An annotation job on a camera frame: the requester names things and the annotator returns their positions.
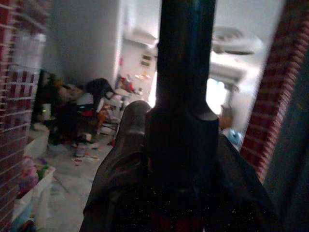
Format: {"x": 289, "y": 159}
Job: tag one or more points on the pink plush toy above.
{"x": 30, "y": 171}

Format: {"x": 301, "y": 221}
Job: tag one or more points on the white cylinder appliance green light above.
{"x": 46, "y": 111}

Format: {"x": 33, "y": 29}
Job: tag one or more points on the light blue round object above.
{"x": 234, "y": 139}

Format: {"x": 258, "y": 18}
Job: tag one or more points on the black bag on chair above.
{"x": 99, "y": 88}

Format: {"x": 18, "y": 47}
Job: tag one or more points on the white ceiling fan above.
{"x": 235, "y": 41}

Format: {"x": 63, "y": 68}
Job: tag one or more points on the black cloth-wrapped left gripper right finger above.
{"x": 241, "y": 193}

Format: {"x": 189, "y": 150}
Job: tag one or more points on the white plastic storage bin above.
{"x": 44, "y": 186}

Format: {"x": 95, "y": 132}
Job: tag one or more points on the white low box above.
{"x": 37, "y": 145}

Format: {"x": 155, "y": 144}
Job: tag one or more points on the coloured paper sheet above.
{"x": 85, "y": 159}

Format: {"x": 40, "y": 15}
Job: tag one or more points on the white wall air conditioner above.
{"x": 144, "y": 37}

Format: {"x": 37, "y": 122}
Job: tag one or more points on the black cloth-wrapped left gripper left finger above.
{"x": 120, "y": 183}

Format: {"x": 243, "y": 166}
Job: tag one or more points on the small jar with dark lid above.
{"x": 81, "y": 149}

